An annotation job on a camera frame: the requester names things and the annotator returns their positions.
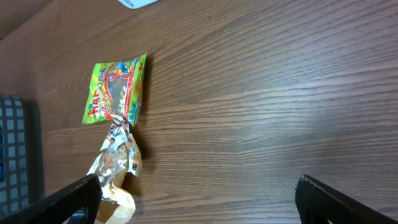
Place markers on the grey plastic basket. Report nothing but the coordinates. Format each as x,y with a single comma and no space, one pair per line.
14,184

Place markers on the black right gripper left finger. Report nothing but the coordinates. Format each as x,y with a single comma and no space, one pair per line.
76,203

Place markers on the white barcode scanner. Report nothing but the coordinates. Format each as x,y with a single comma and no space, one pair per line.
136,4

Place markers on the beige cookie bag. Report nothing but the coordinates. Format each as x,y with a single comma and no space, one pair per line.
118,156

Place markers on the green Haribo candy bag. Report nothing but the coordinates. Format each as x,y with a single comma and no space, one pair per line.
115,90

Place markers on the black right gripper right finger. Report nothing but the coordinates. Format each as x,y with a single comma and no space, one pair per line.
319,203

